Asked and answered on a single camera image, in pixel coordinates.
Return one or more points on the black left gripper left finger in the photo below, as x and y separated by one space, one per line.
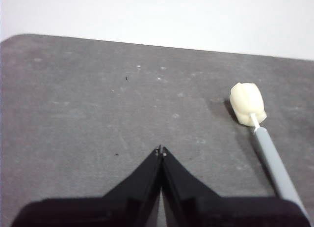
127 205

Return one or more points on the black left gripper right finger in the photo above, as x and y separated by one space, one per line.
196 207

